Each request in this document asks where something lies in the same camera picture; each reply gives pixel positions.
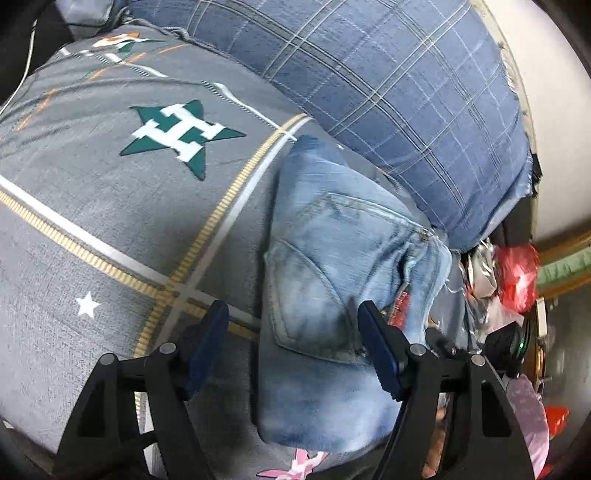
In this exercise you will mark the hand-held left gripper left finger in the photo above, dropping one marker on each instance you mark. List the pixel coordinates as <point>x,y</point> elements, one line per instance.
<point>205,350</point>

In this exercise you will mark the white crumpled bag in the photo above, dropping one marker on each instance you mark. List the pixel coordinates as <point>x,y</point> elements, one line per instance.
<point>480,270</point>

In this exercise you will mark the grey star print bedsheet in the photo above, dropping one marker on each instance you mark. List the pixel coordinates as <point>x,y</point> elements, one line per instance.
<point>92,207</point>

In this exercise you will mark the blue plaid pillow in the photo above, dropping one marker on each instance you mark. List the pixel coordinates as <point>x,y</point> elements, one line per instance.
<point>369,92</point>

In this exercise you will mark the pink cloth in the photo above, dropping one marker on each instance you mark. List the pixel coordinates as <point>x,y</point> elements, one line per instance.
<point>531,415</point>

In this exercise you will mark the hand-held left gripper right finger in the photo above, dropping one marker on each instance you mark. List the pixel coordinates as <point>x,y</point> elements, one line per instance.
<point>379,353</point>

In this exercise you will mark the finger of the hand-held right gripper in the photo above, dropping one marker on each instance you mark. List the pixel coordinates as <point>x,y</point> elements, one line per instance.
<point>445,341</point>

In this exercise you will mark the faded blue denim pants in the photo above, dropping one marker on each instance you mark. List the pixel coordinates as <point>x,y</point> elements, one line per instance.
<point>323,277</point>

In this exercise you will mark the small red bag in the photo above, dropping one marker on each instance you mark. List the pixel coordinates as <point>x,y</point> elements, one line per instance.
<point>557,419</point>

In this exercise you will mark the red plastic bag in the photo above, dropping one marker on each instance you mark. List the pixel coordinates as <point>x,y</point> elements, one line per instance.
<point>517,277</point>

